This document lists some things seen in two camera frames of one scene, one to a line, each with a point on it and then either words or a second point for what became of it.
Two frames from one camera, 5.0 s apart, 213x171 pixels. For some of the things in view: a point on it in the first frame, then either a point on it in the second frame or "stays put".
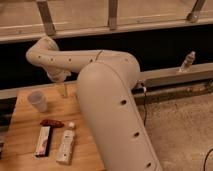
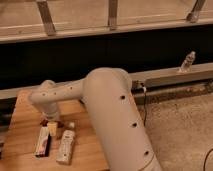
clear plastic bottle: (188, 61) stays put
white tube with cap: (64, 153) stays put
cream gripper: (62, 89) → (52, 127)
